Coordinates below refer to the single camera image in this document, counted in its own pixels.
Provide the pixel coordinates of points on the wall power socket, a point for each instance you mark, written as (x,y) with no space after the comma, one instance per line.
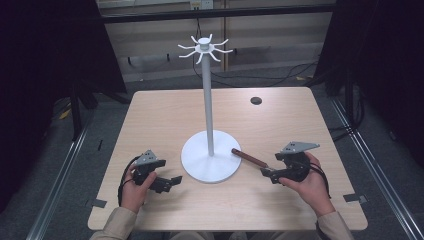
(201,4)

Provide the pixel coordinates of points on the person's right hand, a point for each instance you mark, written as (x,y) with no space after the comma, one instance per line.
(310,186)

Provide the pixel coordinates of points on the black curtain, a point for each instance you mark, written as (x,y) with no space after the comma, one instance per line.
(50,83)
(380,66)

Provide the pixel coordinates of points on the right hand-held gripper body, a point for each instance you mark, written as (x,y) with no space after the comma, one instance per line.
(296,163)

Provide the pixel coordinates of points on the white hook stand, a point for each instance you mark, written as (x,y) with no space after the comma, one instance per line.
(209,146)

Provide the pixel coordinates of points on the black table grommet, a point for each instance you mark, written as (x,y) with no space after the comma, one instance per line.
(256,100)

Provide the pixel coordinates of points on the brown stick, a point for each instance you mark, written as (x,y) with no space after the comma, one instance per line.
(250,158)

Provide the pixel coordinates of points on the black horizontal bar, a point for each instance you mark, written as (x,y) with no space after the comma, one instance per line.
(216,13)

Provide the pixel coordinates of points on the grey tape strip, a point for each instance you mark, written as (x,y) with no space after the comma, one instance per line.
(355,198)
(98,203)

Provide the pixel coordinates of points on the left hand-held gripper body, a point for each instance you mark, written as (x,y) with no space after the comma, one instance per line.
(146,165)

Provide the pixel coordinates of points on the black stand leg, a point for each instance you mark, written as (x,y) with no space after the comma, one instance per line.
(76,113)

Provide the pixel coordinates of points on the person's left hand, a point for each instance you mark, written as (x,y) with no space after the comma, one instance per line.
(137,190)

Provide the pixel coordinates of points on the metal floor rail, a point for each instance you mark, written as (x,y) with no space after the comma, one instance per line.
(56,186)
(376,170)

